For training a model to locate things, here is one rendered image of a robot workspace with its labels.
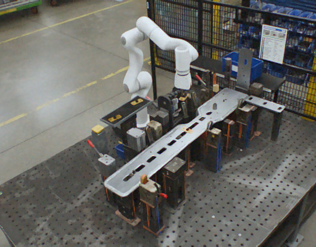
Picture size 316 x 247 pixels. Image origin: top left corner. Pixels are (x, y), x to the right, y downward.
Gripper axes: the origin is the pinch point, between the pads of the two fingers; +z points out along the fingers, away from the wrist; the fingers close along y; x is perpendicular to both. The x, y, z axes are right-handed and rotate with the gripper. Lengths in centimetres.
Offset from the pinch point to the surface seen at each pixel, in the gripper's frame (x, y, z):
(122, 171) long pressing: -55, -17, 27
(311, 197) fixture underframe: 47, 91, 107
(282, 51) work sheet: 93, 45, 5
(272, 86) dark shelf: 76, 43, 27
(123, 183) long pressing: -63, -11, 26
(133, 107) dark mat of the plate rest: -10.4, -32.7, 11.6
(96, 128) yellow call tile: -41, -42, 11
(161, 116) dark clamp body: -2.7, -16.0, 20.2
